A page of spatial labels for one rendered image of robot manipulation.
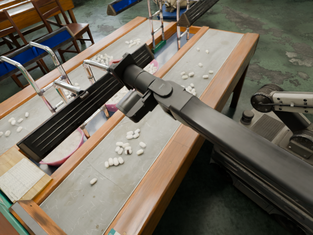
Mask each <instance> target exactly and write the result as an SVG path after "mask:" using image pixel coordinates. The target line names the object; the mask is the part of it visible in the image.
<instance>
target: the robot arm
mask: <svg viewBox="0 0 313 235"><path fill-rule="evenodd" d="M122 57H123V58H121V59H115V60H111V61H110V62H109V64H110V66H109V70H110V71H111V72H112V74H113V75H114V77H115V78H117V80H118V81H119V82H120V83H121V84H124V85H125V87H126V88H127V89H128V90H129V92H128V93H127V94H126V95H125V96H124V97H123V98H122V99H121V100H120V101H119V103H118V104H117V105H116V106H115V107H116V108H118V109H119V110H120V111H121V112H122V113H123V114H124V115H125V116H127V117H128V118H129V119H130V120H131V121H133V122H134V123H138V122H139V121H140V120H141V119H142V118H143V117H144V116H145V115H146V114H147V113H148V112H149V111H151V112H152V111H153V110H154V108H155V107H156V106H157V105H158V104H159V105H160V106H161V108H162V109H163V111H164V112H165V113H166V114H167V115H169V116H170V117H171V118H173V119H174V120H178V121H179V122H180V123H182V124H184V125H185V126H188V127H190V128H191V129H193V130H194V131H196V132H197V133H198V134H200V135H201V136H203V137H204V138H206V139H207V140H208V141H210V142H212V143H213V144H214V145H216V146H217V147H218V148H220V149H221V150H223V151H224V152H226V153H227V154H229V155H230V156H231V157H233V158H234V159H235V160H237V161H238V162H240V163H241V164H243V165H244V166H246V167H247V168H249V169H250V170H251V171H253V172H254V173H256V174H257V175H258V176H260V177H261V178H263V179H264V180H266V181H267V182H269V183H270V184H271V185H273V186H274V187H276V188H277V189H278V190H280V191H281V192H283V193H284V194H286V195H287V196H288V197H290V198H291V199H293V200H294V201H296V202H297V203H299V204H300V205H301V206H302V207H304V208H305V209H306V210H307V211H308V212H309V213H310V214H311V215H313V166H312V165H310V164H308V163H306V162H305V161H303V160H301V159H299V158H298V157H296V156H294V155H293V154H291V153H289V152H288V151H286V150H284V149H282V148H281V147H279V146H277V145H275V144H274V143H272V142H270V141H269V140H267V139H265V138H263V137H262V136H260V135H258V134H256V133H255V132H253V131H251V130H249V129H248V128H246V127H244V126H243V125H241V124H239V123H237V122H236V121H234V120H232V119H230V118H229V117H227V116H225V115H224V114H222V113H220V112H218V111H217V110H215V109H213V108H212V107H210V106H208V105H207V104H205V103H204V102H202V101H201V100H200V99H199V98H198V97H196V96H195V95H193V94H191V93H189V92H188V91H186V89H185V88H184V87H182V86H181V85H179V84H177V83H175V82H174V81H171V80H166V81H165V80H163V79H161V78H159V77H156V76H154V75H152V74H151V73H149V72H147V71H145V70H143V69H142V68H140V67H138V65H137V63H136V62H135V60H134V59H133V57H132V55H131V54H130V53H128V52H126V53H125V54H124V55H123V56H122ZM133 89H135V90H134V91H133ZM140 93H141V94H140Z"/></svg>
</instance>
